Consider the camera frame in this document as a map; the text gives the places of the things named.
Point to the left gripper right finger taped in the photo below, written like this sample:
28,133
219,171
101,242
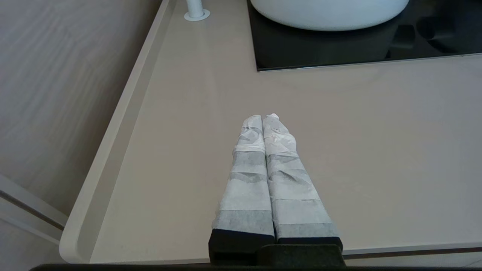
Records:
293,192

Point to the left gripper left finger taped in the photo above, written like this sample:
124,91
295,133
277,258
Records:
246,188

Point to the white pot with steel rim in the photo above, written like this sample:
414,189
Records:
327,13

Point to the large black glass cooktop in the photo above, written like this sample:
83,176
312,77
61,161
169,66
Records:
339,49

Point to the white round pole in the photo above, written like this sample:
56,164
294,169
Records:
196,9

